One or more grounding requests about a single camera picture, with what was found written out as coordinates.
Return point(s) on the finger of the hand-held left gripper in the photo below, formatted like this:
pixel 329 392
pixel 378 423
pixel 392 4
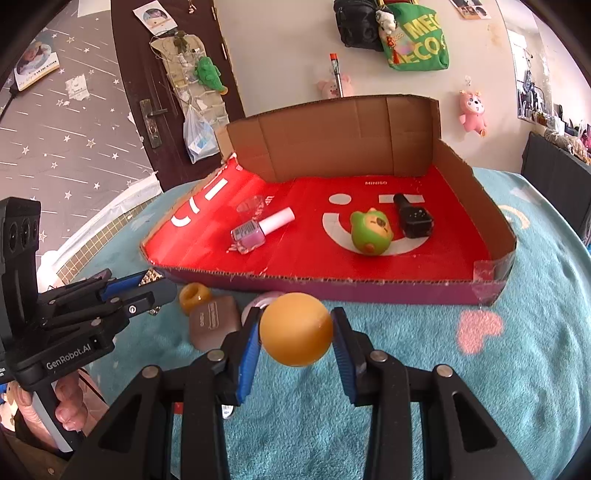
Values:
pixel 124 285
pixel 152 297

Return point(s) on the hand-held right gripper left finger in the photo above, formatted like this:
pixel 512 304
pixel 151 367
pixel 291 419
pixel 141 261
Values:
pixel 251 350

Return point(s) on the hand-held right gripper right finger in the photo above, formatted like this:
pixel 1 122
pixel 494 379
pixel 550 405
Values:
pixel 344 355

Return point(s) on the gold studded bottle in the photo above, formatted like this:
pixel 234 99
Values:
pixel 151 276

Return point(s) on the taupe eye shadow case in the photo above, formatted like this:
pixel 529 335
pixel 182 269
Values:
pixel 212 323

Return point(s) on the orange plastic ball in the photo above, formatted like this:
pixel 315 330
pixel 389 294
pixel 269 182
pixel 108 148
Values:
pixel 295 330

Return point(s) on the pink round device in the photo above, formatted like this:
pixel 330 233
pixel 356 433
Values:
pixel 258 300

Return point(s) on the pink nail polish bottle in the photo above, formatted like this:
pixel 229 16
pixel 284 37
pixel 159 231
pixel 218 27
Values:
pixel 249 233

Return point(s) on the green squishy toy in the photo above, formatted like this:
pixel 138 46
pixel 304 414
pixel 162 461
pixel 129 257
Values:
pixel 369 230

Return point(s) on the cardboard box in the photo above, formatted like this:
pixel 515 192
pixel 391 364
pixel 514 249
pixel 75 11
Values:
pixel 323 138

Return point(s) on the person's left hand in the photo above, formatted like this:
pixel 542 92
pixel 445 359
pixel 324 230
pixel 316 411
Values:
pixel 71 406

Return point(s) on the red paper liner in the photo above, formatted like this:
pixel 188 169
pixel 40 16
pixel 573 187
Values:
pixel 438 240

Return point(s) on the translucent plastic bag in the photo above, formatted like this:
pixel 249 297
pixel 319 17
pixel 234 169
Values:
pixel 201 138

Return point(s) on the dark brown door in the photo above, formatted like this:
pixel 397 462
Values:
pixel 134 69

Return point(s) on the green dinosaur plush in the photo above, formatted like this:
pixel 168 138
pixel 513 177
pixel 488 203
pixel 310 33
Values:
pixel 210 74

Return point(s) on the beige hanging organizer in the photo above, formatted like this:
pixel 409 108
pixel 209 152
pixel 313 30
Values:
pixel 184 60

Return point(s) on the pink pig plush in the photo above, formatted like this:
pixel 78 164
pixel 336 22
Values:
pixel 328 87

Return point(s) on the paper photo on door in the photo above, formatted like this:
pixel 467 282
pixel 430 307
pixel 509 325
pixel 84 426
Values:
pixel 154 18

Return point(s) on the pink deer plush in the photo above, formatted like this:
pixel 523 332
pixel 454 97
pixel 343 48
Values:
pixel 473 113

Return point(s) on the giant pencil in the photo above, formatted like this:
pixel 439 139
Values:
pixel 337 76

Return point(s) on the pile of table knickknacks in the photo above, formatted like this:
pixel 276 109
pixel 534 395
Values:
pixel 577 143

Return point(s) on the green tote bag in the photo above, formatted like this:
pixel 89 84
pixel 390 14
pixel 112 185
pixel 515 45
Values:
pixel 420 41

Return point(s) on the black bag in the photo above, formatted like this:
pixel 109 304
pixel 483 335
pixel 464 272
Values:
pixel 358 23

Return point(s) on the wall poster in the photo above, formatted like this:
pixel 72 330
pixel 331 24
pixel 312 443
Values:
pixel 34 62

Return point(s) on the wall photos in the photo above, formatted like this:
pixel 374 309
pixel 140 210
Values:
pixel 471 8

